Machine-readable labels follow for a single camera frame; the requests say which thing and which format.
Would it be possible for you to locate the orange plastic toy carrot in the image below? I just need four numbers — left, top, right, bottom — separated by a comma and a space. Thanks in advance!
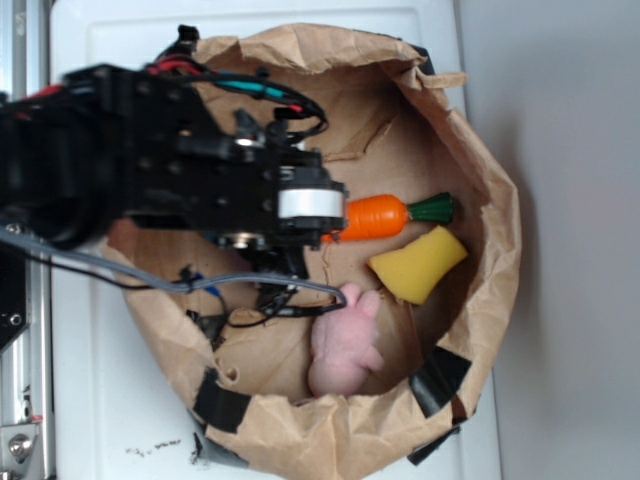
322, 192, 455, 242

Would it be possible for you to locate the grey cable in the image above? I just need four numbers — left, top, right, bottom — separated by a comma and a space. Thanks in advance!
0, 227, 348, 315

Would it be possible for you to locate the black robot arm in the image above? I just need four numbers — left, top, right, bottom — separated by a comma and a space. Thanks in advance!
1, 60, 347, 276

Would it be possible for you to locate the aluminium frame rail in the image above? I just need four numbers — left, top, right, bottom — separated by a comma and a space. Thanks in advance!
1, 1, 56, 479

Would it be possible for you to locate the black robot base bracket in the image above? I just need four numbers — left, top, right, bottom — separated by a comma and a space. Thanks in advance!
0, 242, 28, 353

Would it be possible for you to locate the white plastic tray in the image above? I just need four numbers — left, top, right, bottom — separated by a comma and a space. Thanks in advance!
48, 6, 504, 480

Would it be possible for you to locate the pink plush bunny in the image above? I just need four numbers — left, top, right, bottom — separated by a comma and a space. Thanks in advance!
308, 283, 385, 397

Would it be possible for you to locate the yellow sponge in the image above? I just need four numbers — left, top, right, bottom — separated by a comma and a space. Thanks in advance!
368, 226, 468, 305

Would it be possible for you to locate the brown paper bag container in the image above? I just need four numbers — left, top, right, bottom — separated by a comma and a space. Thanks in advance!
125, 23, 522, 479

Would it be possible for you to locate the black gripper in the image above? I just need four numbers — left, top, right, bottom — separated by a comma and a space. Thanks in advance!
176, 110, 346, 279

